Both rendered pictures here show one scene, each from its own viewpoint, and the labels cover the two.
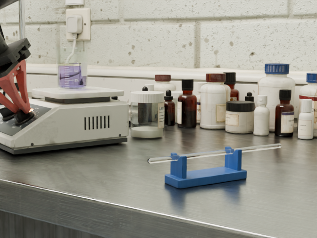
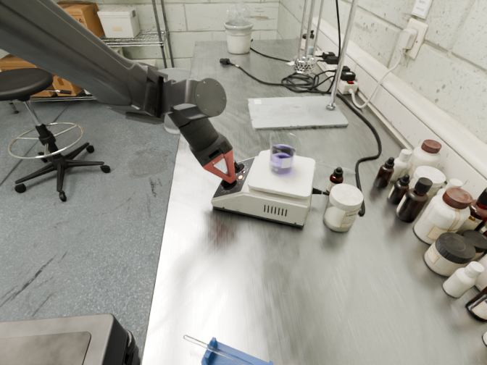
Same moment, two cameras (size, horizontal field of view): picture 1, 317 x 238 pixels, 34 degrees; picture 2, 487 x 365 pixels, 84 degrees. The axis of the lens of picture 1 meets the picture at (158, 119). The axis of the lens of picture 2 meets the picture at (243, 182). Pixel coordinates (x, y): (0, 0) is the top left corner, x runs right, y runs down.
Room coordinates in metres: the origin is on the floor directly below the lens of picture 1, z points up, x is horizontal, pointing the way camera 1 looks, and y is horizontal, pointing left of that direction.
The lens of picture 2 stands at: (0.55, -0.14, 1.19)
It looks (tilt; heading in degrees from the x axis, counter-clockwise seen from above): 42 degrees down; 52
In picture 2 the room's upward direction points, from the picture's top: straight up
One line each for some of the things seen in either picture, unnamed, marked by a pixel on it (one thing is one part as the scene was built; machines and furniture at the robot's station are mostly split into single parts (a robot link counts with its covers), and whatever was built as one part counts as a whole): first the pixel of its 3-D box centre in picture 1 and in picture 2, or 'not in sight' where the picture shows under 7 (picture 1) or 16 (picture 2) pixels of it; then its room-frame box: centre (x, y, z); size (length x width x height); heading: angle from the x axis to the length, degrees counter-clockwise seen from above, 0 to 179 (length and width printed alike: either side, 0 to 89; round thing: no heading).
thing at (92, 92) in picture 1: (77, 92); (282, 172); (0.87, 0.14, 0.83); 0.12 x 0.12 x 0.01; 36
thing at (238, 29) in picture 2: not in sight; (238, 27); (1.45, 1.04, 0.86); 0.14 x 0.14 x 0.21
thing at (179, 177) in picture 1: (206, 165); (238, 363); (0.61, -0.06, 0.77); 0.10 x 0.03 x 0.04; 121
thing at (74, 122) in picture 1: (63, 119); (269, 186); (0.85, 0.16, 0.79); 0.22 x 0.13 x 0.08; 126
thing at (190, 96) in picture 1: (187, 103); (414, 198); (1.05, -0.06, 0.80); 0.04 x 0.04 x 0.10
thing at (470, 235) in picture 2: not in sight; (469, 245); (1.04, -0.17, 0.77); 0.04 x 0.04 x 0.04
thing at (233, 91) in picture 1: (229, 98); (476, 212); (1.10, -0.15, 0.80); 0.04 x 0.04 x 0.11
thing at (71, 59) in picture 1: (70, 67); (280, 153); (0.87, 0.15, 0.87); 0.06 x 0.05 x 0.08; 92
